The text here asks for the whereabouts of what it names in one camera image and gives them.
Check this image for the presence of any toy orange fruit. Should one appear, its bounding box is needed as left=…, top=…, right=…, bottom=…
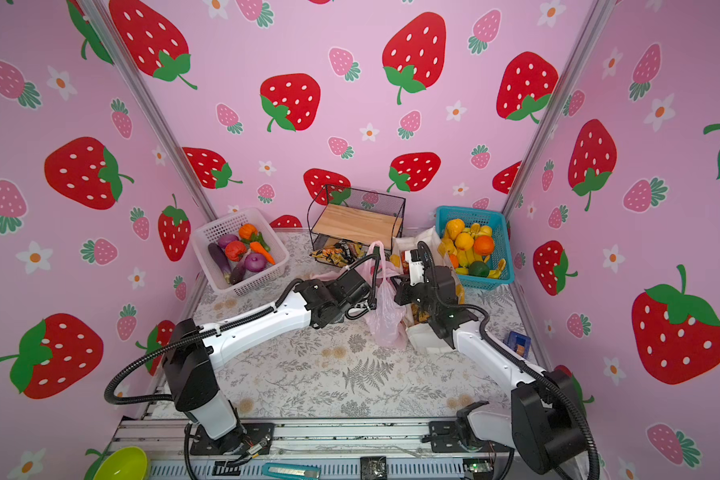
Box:
left=473, top=235, right=495, bottom=257

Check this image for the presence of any toy long purple eggplant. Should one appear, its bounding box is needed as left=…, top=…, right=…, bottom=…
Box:
left=207, top=243, right=232, bottom=285

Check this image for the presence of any snack bag under shelf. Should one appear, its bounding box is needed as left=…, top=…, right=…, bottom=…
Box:
left=310, top=240, right=367, bottom=268

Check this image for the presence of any black wire wooden shelf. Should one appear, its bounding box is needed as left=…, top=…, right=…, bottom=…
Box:
left=307, top=184, right=406, bottom=256

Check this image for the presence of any teal plastic basket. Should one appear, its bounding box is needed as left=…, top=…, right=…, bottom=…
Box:
left=435, top=206, right=515, bottom=290

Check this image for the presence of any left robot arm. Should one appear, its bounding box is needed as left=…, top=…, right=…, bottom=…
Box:
left=104, top=266, right=380, bottom=455

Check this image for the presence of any toy avocado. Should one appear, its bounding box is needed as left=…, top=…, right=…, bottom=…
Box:
left=468, top=260, right=490, bottom=278

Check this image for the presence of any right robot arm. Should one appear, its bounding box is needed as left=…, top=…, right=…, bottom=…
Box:
left=395, top=241, right=601, bottom=479

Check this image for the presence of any white canvas tote bag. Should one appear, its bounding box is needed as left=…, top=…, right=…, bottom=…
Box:
left=392, top=227, right=472, bottom=354

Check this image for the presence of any toy red tomato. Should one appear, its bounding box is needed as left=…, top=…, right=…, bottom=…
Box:
left=224, top=240, right=248, bottom=262

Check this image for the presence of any white plastic basket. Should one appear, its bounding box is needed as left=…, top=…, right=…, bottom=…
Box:
left=190, top=208, right=290, bottom=296

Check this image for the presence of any blue box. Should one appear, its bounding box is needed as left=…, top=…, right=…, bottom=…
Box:
left=505, top=330, right=532, bottom=359

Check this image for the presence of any toy carrot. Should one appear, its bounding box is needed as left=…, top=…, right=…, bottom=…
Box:
left=249, top=241, right=276, bottom=265

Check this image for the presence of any pink plastic grocery bag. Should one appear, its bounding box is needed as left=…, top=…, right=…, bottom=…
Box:
left=317, top=241, right=407, bottom=350

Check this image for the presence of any toy yellow lemon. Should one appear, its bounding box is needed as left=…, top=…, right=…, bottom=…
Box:
left=454, top=232, right=474, bottom=251

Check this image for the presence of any green plastic bowl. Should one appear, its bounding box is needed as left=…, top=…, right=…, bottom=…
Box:
left=93, top=446, right=149, bottom=480

